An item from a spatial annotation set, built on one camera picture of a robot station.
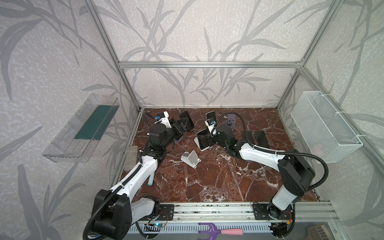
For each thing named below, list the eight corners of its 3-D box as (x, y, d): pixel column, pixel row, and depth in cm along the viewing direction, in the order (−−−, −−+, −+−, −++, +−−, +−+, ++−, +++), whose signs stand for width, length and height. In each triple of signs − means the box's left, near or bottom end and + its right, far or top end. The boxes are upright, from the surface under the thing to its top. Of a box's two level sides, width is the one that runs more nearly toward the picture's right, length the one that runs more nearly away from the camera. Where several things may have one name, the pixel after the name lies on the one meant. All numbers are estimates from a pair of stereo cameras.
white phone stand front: (180, 159, 94) (179, 153, 87) (186, 152, 97) (185, 145, 90) (195, 168, 90) (195, 162, 83) (200, 161, 94) (200, 154, 87)
